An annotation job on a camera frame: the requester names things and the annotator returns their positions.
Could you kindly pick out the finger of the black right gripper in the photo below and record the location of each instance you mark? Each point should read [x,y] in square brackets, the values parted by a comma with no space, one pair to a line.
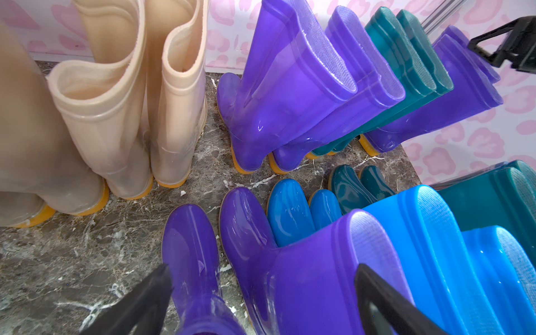
[496,46]

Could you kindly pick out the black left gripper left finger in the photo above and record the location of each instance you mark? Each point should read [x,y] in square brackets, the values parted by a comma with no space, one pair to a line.
[141,311]

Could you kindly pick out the blue rain boot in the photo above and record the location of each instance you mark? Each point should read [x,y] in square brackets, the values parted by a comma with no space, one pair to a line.
[506,275]
[424,233]

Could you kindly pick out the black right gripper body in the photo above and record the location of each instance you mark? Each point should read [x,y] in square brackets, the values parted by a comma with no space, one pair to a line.
[519,46]

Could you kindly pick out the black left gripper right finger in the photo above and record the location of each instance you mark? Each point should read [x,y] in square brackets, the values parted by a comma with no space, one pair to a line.
[383,310]

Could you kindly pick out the dark green rain boot front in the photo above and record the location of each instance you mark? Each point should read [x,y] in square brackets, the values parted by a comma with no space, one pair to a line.
[424,48]

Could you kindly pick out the right aluminium corner post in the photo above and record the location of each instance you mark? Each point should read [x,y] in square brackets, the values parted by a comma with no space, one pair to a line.
[439,15]

